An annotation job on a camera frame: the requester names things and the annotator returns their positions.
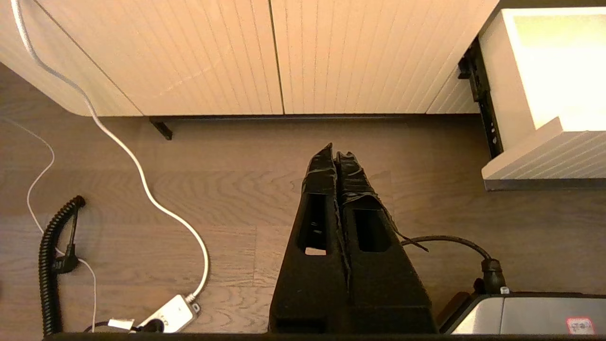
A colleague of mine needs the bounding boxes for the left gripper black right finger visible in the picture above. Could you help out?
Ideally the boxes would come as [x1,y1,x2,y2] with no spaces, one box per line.
[337,152,437,333]

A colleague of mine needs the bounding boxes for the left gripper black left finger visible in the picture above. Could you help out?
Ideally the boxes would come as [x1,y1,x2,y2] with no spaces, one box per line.
[269,143,352,333]

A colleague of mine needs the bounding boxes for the white fluted drawer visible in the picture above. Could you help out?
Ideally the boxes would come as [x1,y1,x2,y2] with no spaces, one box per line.
[478,7,606,191]

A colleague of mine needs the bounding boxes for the white low cabinet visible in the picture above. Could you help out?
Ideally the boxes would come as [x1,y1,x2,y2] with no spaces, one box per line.
[0,0,501,118]

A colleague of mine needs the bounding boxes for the white power strip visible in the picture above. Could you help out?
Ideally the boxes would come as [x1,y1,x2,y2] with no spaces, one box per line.
[140,294,201,333]

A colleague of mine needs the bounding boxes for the silver robot chassis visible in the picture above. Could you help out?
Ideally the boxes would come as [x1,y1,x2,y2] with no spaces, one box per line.
[438,292,606,335]

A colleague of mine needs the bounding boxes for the black round plug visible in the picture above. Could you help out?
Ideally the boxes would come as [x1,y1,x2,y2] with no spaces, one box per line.
[136,318,165,333]

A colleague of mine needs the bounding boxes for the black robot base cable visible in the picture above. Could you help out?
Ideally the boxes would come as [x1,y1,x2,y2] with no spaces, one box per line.
[400,235,508,295]

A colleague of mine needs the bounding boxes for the thick white power cable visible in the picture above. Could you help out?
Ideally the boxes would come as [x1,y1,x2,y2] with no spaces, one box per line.
[10,0,210,304]

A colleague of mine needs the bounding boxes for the black drawer slide rail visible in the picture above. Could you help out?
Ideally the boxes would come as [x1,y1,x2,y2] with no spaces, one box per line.
[457,37,504,160]

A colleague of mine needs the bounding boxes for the thin white cable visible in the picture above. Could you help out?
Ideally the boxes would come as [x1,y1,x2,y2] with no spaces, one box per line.
[0,116,98,333]

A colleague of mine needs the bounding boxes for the black angled plug cable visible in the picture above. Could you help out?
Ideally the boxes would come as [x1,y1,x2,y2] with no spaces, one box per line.
[52,205,82,274]

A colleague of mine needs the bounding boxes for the black coiled cable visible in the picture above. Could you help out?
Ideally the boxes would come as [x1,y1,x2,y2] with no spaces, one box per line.
[38,195,87,337]

